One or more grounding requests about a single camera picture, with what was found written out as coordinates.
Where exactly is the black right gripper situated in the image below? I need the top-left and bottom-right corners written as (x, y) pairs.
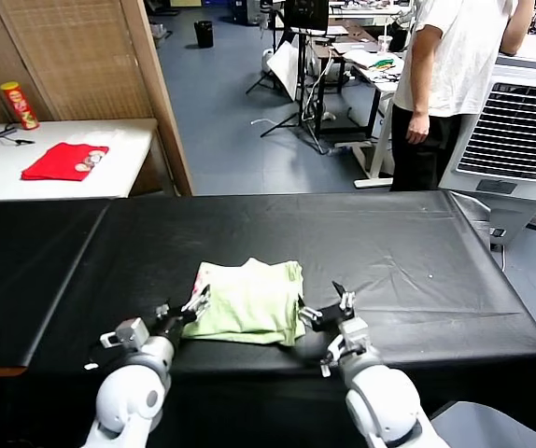
top-left (297, 280), bottom-right (357, 330)

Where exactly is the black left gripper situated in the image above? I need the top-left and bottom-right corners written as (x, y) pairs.
top-left (149, 283), bottom-right (212, 339)

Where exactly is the light green t-shirt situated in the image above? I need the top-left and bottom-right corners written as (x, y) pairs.
top-left (181, 257), bottom-right (307, 347)

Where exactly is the cluttered office desk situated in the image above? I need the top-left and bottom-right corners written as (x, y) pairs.
top-left (312, 21), bottom-right (409, 189)

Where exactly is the white side table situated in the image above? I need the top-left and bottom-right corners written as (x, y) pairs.
top-left (0, 118), bottom-right (159, 203)

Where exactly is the red folded shirt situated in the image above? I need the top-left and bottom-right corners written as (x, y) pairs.
top-left (20, 142), bottom-right (110, 182)

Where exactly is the black tripod stand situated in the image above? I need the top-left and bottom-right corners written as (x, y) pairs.
top-left (247, 27), bottom-right (330, 155)

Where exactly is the white reflector board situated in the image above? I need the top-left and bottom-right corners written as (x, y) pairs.
top-left (266, 40), bottom-right (300, 102)

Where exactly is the white air cooler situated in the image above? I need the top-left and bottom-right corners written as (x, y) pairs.
top-left (438, 35), bottom-right (536, 248)

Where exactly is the plastic cup with straw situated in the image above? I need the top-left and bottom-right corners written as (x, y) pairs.
top-left (377, 25), bottom-right (393, 56)

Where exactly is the red chips can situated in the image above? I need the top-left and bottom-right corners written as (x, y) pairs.
top-left (0, 81), bottom-right (40, 131)

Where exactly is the black trash bin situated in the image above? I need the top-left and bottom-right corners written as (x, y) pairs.
top-left (193, 20), bottom-right (215, 49)

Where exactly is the wooden partition screen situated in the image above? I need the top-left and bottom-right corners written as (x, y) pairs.
top-left (0, 0), bottom-right (193, 197)

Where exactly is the person in white t-shirt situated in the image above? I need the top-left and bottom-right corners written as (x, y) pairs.
top-left (388, 0), bottom-right (535, 192)

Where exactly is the black monitor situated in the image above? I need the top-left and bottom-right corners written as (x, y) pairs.
top-left (283, 0), bottom-right (330, 32)

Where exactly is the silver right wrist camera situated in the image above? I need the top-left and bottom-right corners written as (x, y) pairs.
top-left (321, 317), bottom-right (372, 377)

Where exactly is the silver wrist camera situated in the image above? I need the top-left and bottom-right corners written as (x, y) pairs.
top-left (321, 317), bottom-right (372, 377)
top-left (98, 317), bottom-right (151, 350)

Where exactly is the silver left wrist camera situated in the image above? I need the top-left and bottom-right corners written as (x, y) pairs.
top-left (98, 317), bottom-right (151, 350)

